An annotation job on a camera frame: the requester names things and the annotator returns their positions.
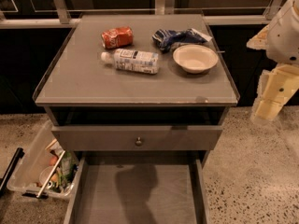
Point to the blue crumpled chip bag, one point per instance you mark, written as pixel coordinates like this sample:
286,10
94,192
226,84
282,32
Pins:
166,39

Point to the white paper bowl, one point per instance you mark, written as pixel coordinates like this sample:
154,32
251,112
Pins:
195,59

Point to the grey open middle drawer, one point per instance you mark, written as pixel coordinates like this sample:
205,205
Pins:
135,190

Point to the black bin lid handle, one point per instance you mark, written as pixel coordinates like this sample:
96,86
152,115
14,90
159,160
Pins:
10,169

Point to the clear plastic water bottle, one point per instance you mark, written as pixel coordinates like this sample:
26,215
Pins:
132,60

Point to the clear plastic storage bin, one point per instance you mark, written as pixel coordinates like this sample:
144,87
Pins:
38,161

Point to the metal window frame rail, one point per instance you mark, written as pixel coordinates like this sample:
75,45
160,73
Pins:
27,14

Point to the grey drawer cabinet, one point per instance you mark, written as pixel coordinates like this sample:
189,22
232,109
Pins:
79,89

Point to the grey top drawer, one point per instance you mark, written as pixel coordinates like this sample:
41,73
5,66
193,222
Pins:
122,138

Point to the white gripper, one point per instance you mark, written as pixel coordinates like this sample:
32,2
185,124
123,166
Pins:
284,41

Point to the round metal drawer knob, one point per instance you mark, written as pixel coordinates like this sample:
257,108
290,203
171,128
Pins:
138,141

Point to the crushed red soda can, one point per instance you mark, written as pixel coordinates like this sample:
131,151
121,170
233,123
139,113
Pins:
117,37

